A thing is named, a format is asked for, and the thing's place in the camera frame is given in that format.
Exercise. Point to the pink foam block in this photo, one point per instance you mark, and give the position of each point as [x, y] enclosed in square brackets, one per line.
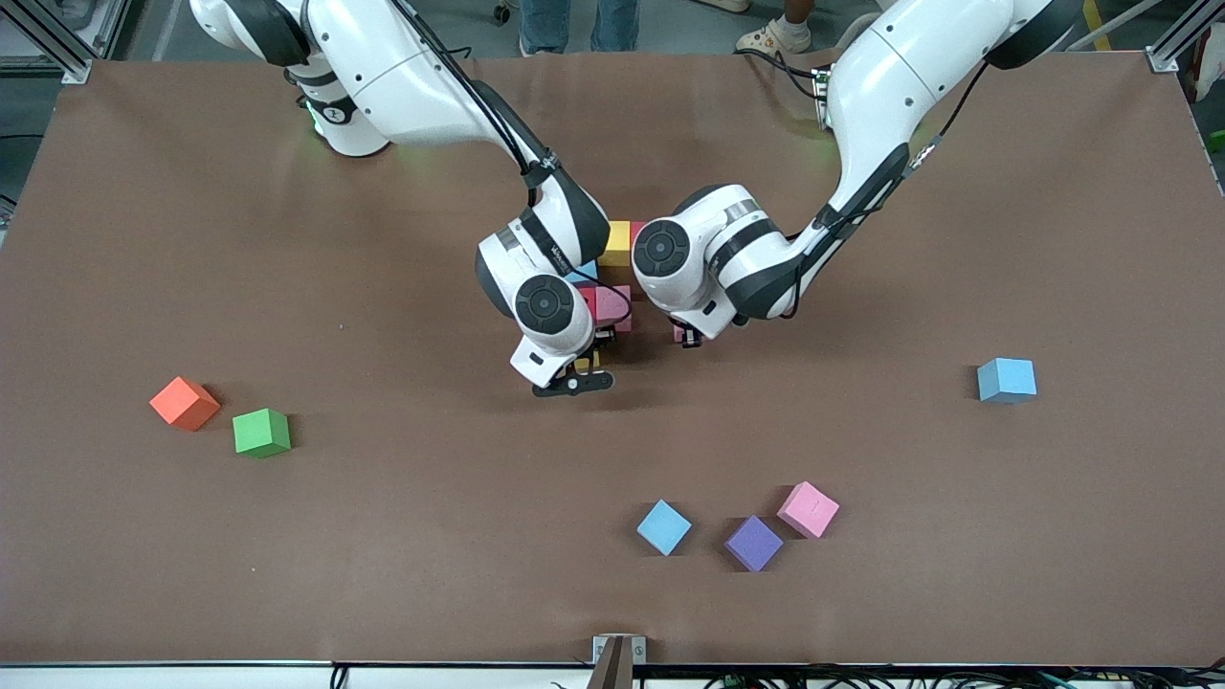
[678, 332]
[808, 509]
[614, 308]

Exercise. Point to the yellow foam block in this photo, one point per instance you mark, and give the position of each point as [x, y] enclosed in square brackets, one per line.
[586, 365]
[615, 244]

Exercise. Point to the blue foam block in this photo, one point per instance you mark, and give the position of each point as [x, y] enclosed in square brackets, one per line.
[663, 527]
[586, 276]
[1007, 380]

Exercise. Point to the green foam block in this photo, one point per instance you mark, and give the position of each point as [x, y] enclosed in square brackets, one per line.
[261, 433]

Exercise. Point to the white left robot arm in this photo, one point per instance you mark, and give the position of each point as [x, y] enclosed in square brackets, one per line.
[890, 86]

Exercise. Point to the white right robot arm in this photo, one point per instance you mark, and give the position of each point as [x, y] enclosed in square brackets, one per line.
[412, 86]

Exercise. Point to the brown table cover mat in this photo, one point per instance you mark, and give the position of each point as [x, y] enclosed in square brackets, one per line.
[612, 459]

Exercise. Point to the purple foam block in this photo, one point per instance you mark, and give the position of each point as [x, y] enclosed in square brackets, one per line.
[753, 543]

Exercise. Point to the person's sandalled foot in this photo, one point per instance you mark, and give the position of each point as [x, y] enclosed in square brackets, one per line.
[770, 38]

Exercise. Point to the person's blue jeans legs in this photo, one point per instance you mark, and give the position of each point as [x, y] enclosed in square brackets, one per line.
[579, 24]

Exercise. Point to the black caster wheel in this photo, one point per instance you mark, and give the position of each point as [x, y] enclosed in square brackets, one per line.
[501, 13]

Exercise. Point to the orange foam block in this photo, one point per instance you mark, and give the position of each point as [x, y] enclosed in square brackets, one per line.
[185, 403]

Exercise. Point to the small green item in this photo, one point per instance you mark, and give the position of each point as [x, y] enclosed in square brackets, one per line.
[1217, 142]

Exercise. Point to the metal camera post bracket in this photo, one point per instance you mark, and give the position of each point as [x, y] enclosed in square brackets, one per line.
[617, 651]

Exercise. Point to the aluminium frame post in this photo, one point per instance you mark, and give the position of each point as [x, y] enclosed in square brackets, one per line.
[1187, 38]
[67, 53]

